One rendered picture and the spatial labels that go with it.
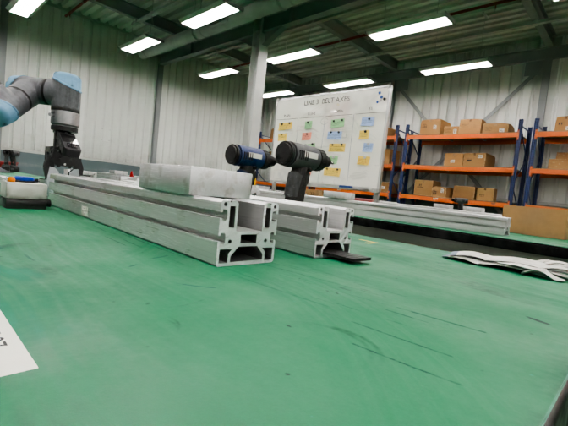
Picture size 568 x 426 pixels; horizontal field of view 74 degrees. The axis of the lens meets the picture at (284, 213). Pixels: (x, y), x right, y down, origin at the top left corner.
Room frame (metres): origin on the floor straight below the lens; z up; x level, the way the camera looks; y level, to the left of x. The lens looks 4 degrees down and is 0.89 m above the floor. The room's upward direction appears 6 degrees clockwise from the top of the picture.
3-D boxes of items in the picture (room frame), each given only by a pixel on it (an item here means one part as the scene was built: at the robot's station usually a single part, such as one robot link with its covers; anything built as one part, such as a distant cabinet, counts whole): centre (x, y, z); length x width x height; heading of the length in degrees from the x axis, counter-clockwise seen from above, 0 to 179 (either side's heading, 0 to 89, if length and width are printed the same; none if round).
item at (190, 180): (0.61, 0.15, 0.87); 0.16 x 0.11 x 0.07; 45
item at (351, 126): (4.09, -0.35, 0.97); 1.50 x 0.50 x 1.95; 46
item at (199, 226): (0.79, 0.33, 0.82); 0.80 x 0.10 x 0.09; 45
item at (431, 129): (9.84, -4.41, 1.58); 2.83 x 0.98 x 3.15; 46
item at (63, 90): (1.13, 0.68, 1.10); 0.09 x 0.08 x 0.11; 92
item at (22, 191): (0.90, 0.61, 0.81); 0.10 x 0.08 x 0.06; 135
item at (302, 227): (0.92, 0.19, 0.82); 0.80 x 0.10 x 0.09; 45
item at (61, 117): (1.13, 0.68, 1.02); 0.08 x 0.08 x 0.05
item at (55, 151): (1.13, 0.68, 0.94); 0.09 x 0.08 x 0.12; 45
